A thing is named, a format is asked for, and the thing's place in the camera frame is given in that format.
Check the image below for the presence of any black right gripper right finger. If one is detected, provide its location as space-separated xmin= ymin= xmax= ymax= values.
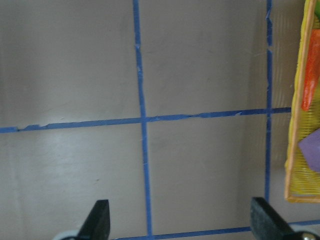
xmin=250 ymin=197 xmax=320 ymax=240

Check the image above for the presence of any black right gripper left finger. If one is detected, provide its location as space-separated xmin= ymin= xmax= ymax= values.
xmin=76 ymin=199 xmax=111 ymax=240

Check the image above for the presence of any yellow plastic basket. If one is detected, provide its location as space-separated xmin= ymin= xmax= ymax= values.
xmin=284 ymin=0 xmax=320 ymax=203

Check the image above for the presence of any purple foam cube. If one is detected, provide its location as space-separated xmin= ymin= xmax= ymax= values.
xmin=298 ymin=129 xmax=320 ymax=172

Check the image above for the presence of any orange toy carrot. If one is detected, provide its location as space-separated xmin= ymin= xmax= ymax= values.
xmin=301 ymin=28 xmax=320 ymax=112

